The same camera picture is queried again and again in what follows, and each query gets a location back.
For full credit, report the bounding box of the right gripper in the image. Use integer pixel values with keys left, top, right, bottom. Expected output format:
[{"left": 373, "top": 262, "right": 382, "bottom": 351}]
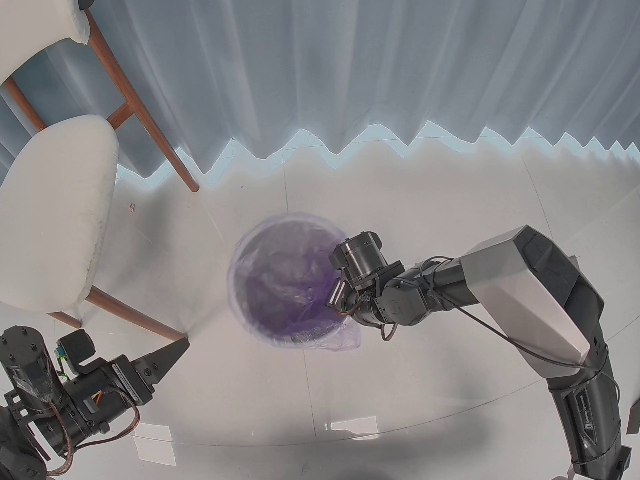
[{"left": 326, "top": 277, "right": 382, "bottom": 327}]

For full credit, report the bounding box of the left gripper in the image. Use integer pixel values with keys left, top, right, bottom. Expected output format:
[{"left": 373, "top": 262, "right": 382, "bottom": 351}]
[{"left": 54, "top": 354, "right": 157, "bottom": 445}]

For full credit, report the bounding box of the purple plastic bag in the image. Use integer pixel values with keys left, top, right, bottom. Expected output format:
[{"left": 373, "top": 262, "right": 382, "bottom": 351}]
[{"left": 226, "top": 210, "right": 362, "bottom": 354}]

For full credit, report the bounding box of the white trash bin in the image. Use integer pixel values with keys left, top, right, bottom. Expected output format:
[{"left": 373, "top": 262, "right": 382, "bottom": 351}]
[{"left": 232, "top": 215, "right": 352, "bottom": 349}]

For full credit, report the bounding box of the white padded wooden chair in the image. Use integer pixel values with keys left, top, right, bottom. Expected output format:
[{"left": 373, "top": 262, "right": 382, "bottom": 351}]
[{"left": 0, "top": 0, "right": 201, "bottom": 343}]

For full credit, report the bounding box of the white curtain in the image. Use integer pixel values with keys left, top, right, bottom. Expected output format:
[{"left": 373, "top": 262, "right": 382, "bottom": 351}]
[{"left": 0, "top": 0, "right": 640, "bottom": 183}]

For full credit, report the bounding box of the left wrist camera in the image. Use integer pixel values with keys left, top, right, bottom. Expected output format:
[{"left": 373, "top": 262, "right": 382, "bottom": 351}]
[{"left": 54, "top": 330, "right": 99, "bottom": 378}]

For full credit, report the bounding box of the black cable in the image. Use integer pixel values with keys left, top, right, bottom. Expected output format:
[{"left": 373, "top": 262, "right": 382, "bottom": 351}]
[{"left": 447, "top": 300, "right": 618, "bottom": 396}]

